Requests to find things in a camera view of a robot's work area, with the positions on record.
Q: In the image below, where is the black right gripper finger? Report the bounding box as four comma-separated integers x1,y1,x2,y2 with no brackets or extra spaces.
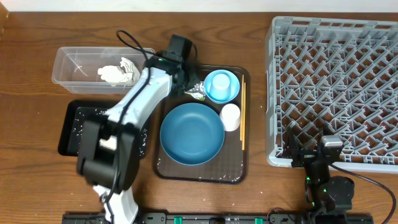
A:
303,125,331,148
282,127,299,159

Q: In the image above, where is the yellow foil snack wrapper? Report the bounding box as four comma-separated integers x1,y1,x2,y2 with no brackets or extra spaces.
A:
185,82,206,101

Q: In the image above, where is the white cup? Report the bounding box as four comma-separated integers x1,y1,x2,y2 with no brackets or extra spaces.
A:
220,103,241,132

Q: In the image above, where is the white paper napkin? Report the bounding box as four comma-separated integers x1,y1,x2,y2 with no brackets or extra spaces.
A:
98,57,141,86

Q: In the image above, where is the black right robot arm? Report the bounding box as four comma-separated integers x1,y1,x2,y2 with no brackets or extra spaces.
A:
285,128,354,223

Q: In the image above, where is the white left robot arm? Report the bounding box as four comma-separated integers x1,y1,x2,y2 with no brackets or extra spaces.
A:
76,50,199,223

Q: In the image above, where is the grey dishwasher rack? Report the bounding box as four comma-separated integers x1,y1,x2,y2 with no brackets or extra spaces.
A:
266,16,397,174

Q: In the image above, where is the black waste tray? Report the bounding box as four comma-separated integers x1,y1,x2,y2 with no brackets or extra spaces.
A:
57,99,150,160

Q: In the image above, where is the light blue cup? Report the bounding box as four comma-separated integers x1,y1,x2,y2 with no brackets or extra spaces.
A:
210,73,231,101

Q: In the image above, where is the light blue small bowl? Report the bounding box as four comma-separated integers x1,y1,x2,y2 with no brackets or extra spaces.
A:
204,70,241,104

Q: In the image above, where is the left wooden chopstick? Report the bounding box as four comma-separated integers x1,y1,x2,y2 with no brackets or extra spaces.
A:
239,74,244,141

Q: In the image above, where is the wooden chopstick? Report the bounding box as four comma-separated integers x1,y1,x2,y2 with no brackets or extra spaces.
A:
239,74,244,141
241,82,246,151

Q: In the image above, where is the right wooden chopstick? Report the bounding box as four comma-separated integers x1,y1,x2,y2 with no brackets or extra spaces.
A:
241,82,246,151

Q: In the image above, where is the large blue plate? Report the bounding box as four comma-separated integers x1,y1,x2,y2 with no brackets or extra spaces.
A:
160,103,225,166

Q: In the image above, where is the dark brown serving tray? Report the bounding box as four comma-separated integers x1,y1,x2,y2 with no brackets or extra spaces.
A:
153,65,251,184

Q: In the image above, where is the pile of white rice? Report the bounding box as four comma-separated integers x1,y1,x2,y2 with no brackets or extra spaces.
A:
99,136,117,151

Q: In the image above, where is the clear plastic bin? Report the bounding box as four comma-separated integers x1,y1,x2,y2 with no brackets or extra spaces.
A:
52,47,145,95

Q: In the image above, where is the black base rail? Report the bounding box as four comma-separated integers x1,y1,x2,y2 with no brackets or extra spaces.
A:
61,212,374,224

